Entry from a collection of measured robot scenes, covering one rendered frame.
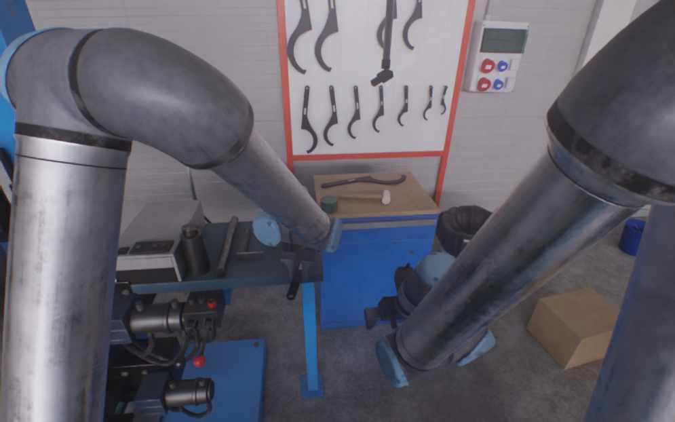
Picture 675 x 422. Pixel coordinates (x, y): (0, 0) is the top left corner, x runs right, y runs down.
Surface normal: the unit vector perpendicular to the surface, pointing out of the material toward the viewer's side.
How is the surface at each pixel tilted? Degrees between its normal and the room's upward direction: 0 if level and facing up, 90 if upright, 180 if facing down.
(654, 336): 91
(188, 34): 90
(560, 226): 102
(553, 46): 90
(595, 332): 0
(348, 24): 90
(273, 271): 0
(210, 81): 54
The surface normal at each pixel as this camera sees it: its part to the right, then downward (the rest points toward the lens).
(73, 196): 0.65, 0.17
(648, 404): -0.78, 0.27
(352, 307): 0.12, 0.50
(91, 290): 0.91, 0.18
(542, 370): 0.01, -0.87
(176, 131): 0.27, 0.66
